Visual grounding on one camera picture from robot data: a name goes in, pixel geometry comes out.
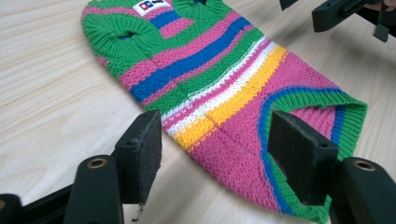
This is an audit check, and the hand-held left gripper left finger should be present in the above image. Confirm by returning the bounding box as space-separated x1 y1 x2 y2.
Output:
64 109 163 224

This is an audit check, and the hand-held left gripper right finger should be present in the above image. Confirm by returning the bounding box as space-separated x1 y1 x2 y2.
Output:
267 110 396 224

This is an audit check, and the striped knitted pet sweater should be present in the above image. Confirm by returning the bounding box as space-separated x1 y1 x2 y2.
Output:
81 0 369 224

